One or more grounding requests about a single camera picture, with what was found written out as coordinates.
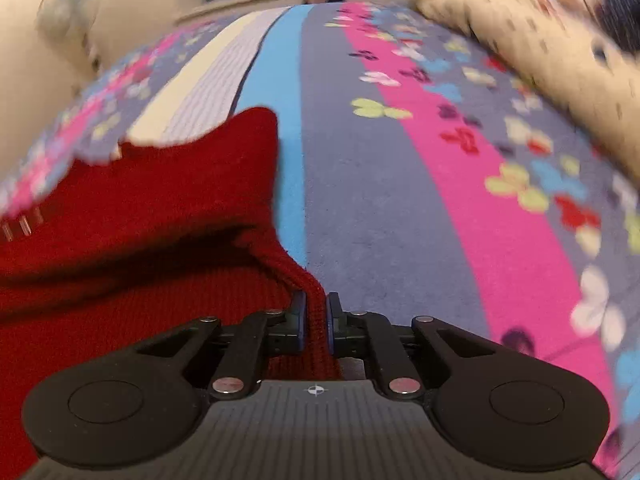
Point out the floral striped blanket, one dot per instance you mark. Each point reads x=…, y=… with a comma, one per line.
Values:
x=375, y=185

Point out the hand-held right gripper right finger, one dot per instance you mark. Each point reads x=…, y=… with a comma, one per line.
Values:
x=332, y=322

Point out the white standing fan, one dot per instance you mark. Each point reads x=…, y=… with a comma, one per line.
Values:
x=67, y=10

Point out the navy dotted cloth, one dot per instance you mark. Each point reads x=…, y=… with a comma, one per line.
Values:
x=620, y=10

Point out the red knit sweater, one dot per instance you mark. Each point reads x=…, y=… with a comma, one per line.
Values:
x=150, y=240

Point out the cream star print duvet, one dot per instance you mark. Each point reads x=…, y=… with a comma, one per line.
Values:
x=525, y=35

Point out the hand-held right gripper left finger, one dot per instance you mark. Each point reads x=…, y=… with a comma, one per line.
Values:
x=299, y=322

